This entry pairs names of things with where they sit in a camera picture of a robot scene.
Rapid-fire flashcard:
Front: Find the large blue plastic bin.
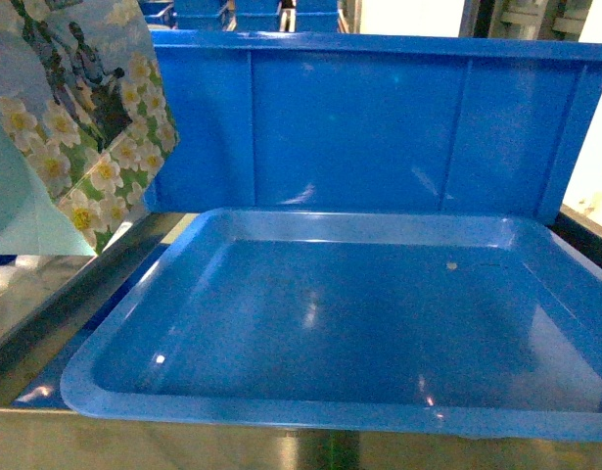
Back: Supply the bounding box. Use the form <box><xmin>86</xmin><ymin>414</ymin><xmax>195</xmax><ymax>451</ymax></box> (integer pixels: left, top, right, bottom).
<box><xmin>145</xmin><ymin>30</ymin><xmax>602</xmax><ymax>225</ymax></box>

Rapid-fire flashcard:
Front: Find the flower print gift bag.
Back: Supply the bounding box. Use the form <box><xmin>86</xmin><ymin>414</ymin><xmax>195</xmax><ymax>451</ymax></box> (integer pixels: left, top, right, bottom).
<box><xmin>0</xmin><ymin>1</ymin><xmax>178</xmax><ymax>255</ymax></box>

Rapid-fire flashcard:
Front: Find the shallow blue plastic tray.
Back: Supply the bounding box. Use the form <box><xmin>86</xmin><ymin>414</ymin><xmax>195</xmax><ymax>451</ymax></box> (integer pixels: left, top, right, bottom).
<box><xmin>61</xmin><ymin>210</ymin><xmax>602</xmax><ymax>443</ymax></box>

